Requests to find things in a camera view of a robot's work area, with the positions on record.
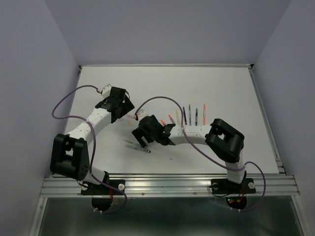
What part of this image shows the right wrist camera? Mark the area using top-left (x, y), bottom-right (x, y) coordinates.
top-left (134, 109), bottom-right (148, 121)

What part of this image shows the orange highlighter pen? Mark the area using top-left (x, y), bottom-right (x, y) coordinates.
top-left (203, 104), bottom-right (206, 125)

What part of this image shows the green gel pen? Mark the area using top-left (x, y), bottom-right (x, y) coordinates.
top-left (195, 108), bottom-right (198, 126)

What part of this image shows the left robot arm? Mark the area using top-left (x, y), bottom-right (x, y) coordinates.
top-left (50, 85), bottom-right (134, 194)

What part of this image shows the purple pen white label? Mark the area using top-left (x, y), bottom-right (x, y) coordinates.
top-left (189, 104), bottom-right (192, 126)

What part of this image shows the yellow highlighter pen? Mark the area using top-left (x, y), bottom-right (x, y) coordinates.
top-left (175, 110), bottom-right (181, 126)

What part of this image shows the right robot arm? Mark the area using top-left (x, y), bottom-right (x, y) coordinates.
top-left (131, 115), bottom-right (245, 192)

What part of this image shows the blue clear pen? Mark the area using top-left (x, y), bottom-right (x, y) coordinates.
top-left (125, 145), bottom-right (151, 153)

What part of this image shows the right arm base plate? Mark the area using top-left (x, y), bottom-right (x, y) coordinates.
top-left (208, 178), bottom-right (256, 210)

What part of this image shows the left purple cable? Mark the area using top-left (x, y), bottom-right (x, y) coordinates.
top-left (51, 85), bottom-right (127, 214)

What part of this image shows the aluminium rail frame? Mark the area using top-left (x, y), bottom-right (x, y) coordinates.
top-left (30, 64), bottom-right (312, 236)

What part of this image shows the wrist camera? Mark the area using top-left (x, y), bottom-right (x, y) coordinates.
top-left (100, 84), bottom-right (112, 97)
top-left (134, 109), bottom-right (148, 121)

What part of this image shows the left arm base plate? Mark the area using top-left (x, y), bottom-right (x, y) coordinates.
top-left (77, 179), bottom-right (127, 214)

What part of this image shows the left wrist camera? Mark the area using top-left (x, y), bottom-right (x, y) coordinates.
top-left (100, 84), bottom-right (112, 97)

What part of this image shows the dark purple gel pen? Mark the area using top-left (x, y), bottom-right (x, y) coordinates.
top-left (182, 106), bottom-right (188, 125)

